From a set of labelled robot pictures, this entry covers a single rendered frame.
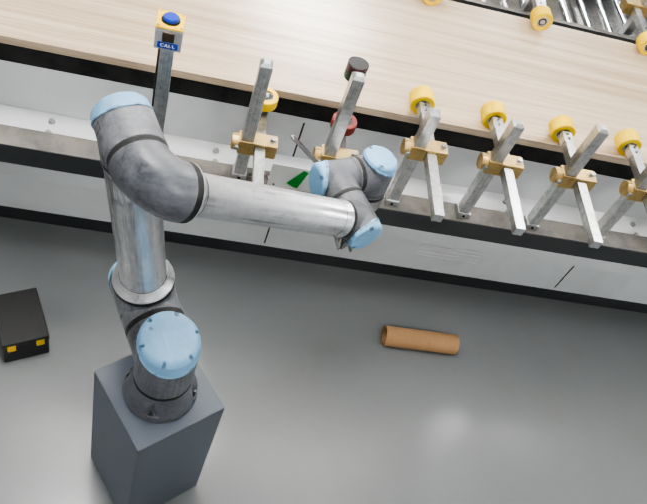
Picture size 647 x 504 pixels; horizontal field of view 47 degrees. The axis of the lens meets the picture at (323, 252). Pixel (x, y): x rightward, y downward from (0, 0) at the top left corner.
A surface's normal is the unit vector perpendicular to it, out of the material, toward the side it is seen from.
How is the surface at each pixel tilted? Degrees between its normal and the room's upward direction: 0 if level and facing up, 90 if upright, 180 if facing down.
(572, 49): 0
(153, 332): 5
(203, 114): 90
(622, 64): 0
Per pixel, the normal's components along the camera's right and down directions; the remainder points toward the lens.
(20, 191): 0.00, 0.80
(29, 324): 0.25, -0.58
